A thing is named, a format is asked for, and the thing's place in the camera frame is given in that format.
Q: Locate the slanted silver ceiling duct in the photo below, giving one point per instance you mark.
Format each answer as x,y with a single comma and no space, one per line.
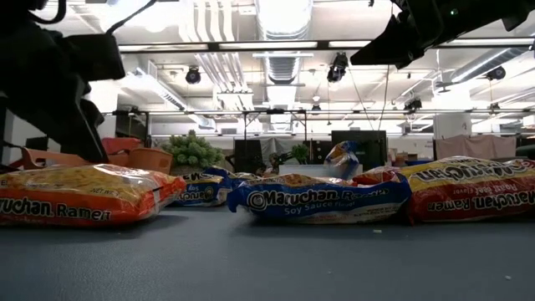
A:
480,67

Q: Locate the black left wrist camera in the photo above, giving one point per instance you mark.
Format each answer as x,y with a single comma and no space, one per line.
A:
21,3

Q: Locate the ribbed silver ceiling duct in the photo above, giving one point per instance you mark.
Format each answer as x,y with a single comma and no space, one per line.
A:
284,67

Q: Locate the white square column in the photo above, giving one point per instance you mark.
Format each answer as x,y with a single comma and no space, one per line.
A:
451,125

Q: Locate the black ceiling spotlight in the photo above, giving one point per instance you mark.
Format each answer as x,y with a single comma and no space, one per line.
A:
193,75
496,73
413,103

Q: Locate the orange plastic bin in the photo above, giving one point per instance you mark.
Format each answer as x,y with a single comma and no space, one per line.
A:
150,161

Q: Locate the green potted plant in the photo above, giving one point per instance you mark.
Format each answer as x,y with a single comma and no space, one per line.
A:
192,152

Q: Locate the black overhead camera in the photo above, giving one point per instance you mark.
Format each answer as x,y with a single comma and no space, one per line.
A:
337,69

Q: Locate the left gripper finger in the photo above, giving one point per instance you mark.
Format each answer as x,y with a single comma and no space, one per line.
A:
71,134

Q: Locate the clear plastic container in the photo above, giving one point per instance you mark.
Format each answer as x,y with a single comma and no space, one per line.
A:
305,169

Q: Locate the grey hanging cloth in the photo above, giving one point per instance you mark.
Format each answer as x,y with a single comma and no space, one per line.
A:
271,150

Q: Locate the blue storage bin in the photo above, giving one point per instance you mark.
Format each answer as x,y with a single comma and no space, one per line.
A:
420,162

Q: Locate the red chair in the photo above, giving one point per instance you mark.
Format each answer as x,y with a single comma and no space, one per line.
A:
121,145

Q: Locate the beige cloth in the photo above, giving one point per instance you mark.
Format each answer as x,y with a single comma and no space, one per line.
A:
476,147

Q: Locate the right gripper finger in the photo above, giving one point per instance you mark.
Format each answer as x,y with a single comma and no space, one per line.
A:
393,46

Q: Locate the orange chicken ramen pack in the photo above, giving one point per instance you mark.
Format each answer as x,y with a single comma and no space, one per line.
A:
83,196

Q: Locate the small background plant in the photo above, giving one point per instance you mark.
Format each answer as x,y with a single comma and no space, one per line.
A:
300,152

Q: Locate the black background monitor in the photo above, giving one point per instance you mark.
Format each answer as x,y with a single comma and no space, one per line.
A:
368,146

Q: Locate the red beef ramen pack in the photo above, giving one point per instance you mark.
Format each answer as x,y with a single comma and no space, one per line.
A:
472,196

